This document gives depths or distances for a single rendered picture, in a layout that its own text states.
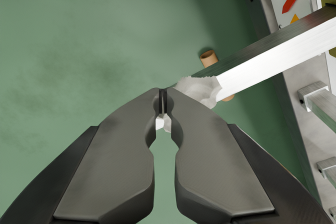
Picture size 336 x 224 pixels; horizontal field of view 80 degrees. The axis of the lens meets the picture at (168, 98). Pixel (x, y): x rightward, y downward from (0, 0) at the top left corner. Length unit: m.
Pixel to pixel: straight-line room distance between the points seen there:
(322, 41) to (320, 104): 0.22
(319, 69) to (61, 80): 1.18
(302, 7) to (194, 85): 0.17
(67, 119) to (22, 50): 0.47
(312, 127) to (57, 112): 1.31
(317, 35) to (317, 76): 0.25
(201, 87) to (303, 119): 0.36
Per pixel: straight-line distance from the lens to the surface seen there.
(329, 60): 0.59
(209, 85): 0.20
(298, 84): 0.47
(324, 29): 0.24
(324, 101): 0.46
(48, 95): 1.40
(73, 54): 1.21
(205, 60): 1.07
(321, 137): 0.60
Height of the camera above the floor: 1.05
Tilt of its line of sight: 58 degrees down
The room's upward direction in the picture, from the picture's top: 178 degrees clockwise
